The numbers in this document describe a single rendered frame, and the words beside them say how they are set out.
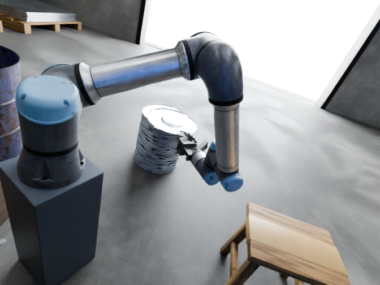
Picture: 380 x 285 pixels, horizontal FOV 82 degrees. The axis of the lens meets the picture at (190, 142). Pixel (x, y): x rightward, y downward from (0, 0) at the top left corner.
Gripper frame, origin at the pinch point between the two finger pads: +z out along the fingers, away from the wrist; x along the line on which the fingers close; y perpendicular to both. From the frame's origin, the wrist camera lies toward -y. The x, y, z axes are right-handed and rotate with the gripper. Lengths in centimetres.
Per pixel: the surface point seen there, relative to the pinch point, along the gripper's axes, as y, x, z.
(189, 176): -15.6, 34.0, -0.1
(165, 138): 4.9, 7.7, 6.1
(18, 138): 72, 24, 34
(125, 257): 36, 34, -38
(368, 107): -434, 5, 68
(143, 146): 13.1, 18.2, 14.2
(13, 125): 73, 15, 33
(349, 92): -398, -7, 97
